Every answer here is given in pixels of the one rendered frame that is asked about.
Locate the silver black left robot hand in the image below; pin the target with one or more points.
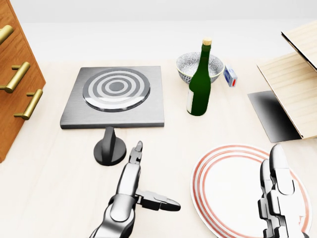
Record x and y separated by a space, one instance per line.
120 208

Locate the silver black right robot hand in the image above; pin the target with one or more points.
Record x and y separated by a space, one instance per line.
280 198

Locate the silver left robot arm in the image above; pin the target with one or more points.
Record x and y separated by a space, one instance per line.
109 231

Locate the round black stove knob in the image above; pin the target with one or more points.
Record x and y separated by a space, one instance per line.
109 148

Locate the flat dark stove plate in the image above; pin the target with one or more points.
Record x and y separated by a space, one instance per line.
74 111

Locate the white plate with red rings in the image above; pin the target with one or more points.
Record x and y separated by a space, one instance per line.
227 188

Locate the pale wooden open box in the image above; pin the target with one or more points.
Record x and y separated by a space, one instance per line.
292 84

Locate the small blue white box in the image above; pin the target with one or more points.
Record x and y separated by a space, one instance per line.
229 75

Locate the green corked glass bottle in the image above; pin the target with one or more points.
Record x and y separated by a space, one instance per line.
200 91

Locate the wooden cabinet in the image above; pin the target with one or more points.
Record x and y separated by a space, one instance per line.
15 124

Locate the patterned white bowl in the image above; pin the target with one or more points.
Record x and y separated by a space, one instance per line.
184 65

